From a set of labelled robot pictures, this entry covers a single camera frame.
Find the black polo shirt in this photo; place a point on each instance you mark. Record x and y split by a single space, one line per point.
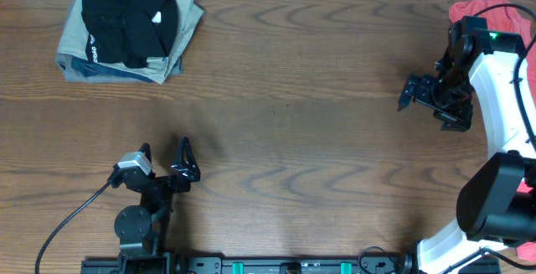
129 31

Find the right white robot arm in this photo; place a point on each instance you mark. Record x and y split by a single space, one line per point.
491 213

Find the red printed t-shirt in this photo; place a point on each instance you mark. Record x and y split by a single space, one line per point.
505 19

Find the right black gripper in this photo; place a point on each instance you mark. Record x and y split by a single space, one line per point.
430 98

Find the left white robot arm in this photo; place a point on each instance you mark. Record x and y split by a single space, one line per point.
142 228

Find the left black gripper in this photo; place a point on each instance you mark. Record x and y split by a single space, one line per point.
163 179

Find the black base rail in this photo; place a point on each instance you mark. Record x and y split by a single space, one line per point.
369 262

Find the folded blue grey garment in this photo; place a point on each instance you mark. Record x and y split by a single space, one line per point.
83 71

